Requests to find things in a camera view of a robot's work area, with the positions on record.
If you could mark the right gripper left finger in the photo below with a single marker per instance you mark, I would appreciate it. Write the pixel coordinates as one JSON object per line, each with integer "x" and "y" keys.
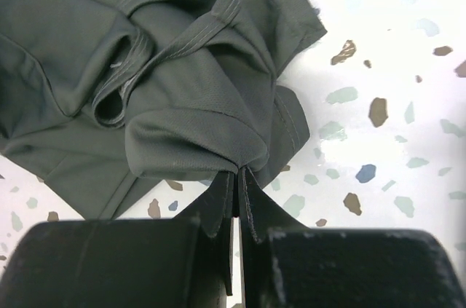
{"x": 184, "y": 261}

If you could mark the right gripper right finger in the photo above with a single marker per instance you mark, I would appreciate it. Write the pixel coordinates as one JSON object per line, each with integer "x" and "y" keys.
{"x": 287, "y": 264}

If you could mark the dark green t-shirt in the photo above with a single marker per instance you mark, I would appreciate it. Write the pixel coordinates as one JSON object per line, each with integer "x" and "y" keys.
{"x": 103, "y": 99}

